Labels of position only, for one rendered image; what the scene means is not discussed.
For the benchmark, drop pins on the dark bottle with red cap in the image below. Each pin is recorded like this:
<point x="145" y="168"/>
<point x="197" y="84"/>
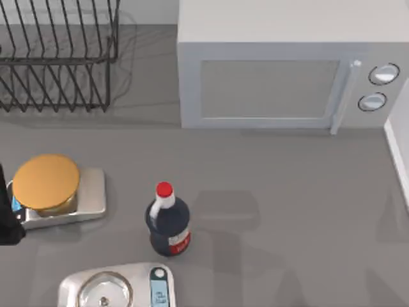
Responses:
<point x="168" y="224"/>

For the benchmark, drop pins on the pale microwave oven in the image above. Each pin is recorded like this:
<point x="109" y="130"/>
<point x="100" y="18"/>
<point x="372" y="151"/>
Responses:
<point x="262" y="38"/>

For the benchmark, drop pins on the silver scale with gold plate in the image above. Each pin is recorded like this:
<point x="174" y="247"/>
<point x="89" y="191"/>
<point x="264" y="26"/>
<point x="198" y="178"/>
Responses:
<point x="57" y="188"/>

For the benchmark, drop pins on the silver scale with steel plate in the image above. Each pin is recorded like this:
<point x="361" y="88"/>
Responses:
<point x="118" y="288"/>

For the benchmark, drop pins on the small microwave knob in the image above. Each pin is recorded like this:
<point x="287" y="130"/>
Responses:
<point x="371" y="102"/>

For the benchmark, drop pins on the large microwave knob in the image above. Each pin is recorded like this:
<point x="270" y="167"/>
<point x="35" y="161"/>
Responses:
<point x="383" y="73"/>

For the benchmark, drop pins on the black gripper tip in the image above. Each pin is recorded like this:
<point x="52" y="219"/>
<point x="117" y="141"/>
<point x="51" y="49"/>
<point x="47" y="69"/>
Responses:
<point x="8" y="220"/>

